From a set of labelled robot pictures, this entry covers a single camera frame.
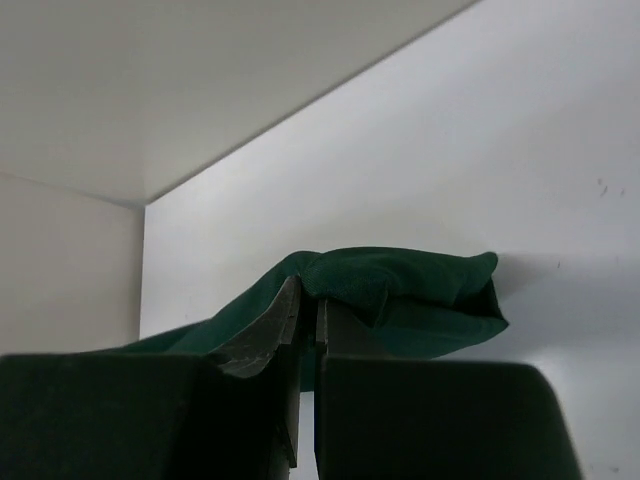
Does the dark green cloth placemat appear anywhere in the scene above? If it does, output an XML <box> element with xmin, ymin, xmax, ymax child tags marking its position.
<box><xmin>117</xmin><ymin>245</ymin><xmax>511</xmax><ymax>394</ymax></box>

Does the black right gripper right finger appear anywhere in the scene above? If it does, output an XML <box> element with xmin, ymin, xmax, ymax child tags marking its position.
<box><xmin>314</xmin><ymin>300</ymin><xmax>582</xmax><ymax>480</ymax></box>

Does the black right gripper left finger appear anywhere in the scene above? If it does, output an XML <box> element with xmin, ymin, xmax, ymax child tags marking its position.
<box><xmin>1</xmin><ymin>277</ymin><xmax>302</xmax><ymax>479</ymax></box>

